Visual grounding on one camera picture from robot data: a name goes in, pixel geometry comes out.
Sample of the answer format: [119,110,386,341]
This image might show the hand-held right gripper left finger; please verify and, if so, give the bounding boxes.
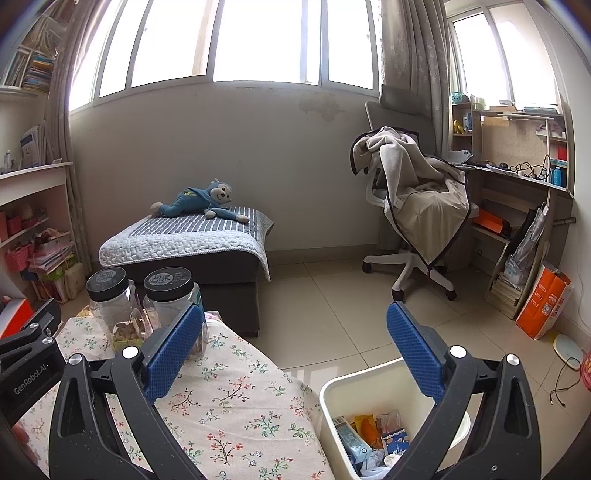
[48,305,206,480]

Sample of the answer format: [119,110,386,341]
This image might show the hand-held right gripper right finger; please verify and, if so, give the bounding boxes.
[387,300,542,480]

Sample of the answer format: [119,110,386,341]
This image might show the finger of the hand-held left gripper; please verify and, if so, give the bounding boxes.
[0,299,64,370]

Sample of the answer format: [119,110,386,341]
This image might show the white plastic trash bin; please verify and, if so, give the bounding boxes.
[318,357,472,480]

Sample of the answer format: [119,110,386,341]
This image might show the blue snack box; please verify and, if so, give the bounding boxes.
[383,427,412,456]

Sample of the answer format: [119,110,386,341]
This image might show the pale blue carton pack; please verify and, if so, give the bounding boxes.
[335,415,373,468]

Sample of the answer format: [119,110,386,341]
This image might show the red cardboard box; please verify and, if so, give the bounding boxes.
[0,298,36,340]

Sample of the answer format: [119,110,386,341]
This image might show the clear jar with brown nuts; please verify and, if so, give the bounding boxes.
[143,268,207,357]

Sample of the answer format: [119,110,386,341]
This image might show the clear jar with light nuts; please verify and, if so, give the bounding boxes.
[86,268,142,354]

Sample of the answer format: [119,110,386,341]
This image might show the pile of bags and books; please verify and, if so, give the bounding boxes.
[32,228,86,304]

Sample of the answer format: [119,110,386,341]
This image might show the dark ottoman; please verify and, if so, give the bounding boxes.
[117,251,260,339]

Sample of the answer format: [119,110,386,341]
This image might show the floral tablecloth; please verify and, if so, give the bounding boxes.
[18,309,336,480]

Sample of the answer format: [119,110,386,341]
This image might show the white office chair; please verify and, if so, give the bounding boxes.
[362,85,481,302]

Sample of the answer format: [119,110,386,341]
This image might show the wooden floor book rack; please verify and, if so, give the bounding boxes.
[485,240,550,320]

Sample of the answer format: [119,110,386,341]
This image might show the row of pink storage boxes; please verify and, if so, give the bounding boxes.
[0,205,49,241]

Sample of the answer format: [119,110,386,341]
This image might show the grey striped quilted mat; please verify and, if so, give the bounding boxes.
[99,207,275,283]

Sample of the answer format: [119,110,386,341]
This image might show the orange paper bag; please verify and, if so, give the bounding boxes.
[516,263,574,341]

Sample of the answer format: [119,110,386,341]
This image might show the white bathroom scale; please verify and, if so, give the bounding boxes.
[551,333,585,370]

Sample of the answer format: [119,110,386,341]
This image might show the orange box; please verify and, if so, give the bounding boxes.
[475,209,511,237]

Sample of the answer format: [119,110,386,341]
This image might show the silver grey bag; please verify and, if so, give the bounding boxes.
[503,203,550,288]

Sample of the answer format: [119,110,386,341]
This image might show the blue stuffed monkey toy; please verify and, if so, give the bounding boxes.
[148,179,251,225]

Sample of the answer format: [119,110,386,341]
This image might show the white low shelf unit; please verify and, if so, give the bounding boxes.
[0,161,77,306]

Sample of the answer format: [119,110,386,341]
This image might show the wooden desk with hutch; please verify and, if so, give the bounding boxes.
[450,95,576,278]

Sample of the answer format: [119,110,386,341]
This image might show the long grey curtain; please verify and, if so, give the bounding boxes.
[44,0,125,278]

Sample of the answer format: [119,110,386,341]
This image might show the rows of books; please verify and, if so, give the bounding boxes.
[0,18,63,93]

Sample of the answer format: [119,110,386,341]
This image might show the patterned grey curtain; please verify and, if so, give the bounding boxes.
[376,0,456,158]

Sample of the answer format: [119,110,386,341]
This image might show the small window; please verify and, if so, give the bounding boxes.
[448,4,560,108]

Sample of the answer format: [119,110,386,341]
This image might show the large window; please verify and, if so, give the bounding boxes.
[69,0,382,112]

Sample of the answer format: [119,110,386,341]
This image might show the black floor cable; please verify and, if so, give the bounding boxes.
[549,354,587,408]

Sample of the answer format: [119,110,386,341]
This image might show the black desk cables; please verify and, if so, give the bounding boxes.
[499,156,553,181]

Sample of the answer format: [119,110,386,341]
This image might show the white wall bookshelf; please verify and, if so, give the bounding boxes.
[0,9,70,99]

